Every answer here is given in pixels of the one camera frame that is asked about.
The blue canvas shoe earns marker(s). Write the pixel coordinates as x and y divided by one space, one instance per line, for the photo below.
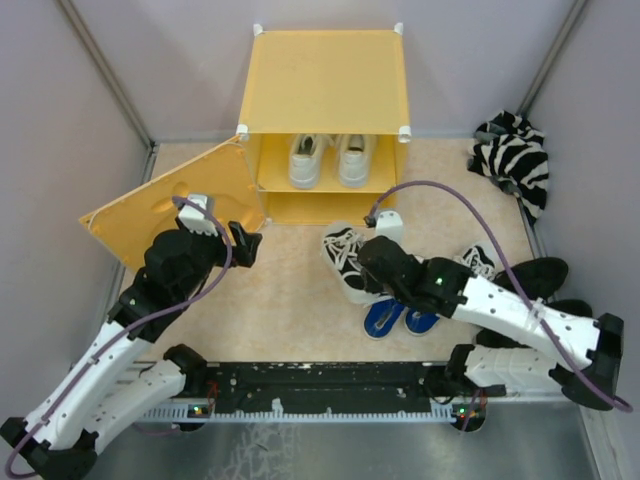
418 323
381 318

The black sneaker upper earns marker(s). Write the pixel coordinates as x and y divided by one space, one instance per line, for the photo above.
541 278

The black sneaker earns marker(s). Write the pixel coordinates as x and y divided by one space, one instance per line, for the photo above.
541 278
490 339

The black white canvas shoe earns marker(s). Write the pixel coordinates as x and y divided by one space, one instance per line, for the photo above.
482 258
340 246

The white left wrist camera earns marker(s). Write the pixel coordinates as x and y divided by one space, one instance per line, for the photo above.
192 214

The white sneaker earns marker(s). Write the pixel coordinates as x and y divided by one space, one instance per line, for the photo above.
355 153
305 158

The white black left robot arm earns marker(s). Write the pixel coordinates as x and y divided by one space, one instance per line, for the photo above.
63 437

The black sneaker lower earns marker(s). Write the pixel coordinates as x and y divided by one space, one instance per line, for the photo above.
490 339

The yellow cabinet door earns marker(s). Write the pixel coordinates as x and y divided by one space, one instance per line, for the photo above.
127 226

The black white striped cloth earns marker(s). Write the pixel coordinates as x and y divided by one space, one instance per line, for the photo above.
509 152

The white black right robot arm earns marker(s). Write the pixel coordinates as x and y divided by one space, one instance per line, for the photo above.
585 353

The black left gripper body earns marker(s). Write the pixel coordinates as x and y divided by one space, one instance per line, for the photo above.
209 252

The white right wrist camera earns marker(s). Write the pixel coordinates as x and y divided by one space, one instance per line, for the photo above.
387 223

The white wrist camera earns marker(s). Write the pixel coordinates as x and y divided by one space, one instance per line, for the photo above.
192 214
387 223

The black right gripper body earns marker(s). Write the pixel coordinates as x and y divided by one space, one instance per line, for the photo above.
372 284

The yellow plastic shoe cabinet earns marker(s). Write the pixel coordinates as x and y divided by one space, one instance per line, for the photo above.
332 82

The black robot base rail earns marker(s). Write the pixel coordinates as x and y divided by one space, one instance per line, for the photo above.
342 392

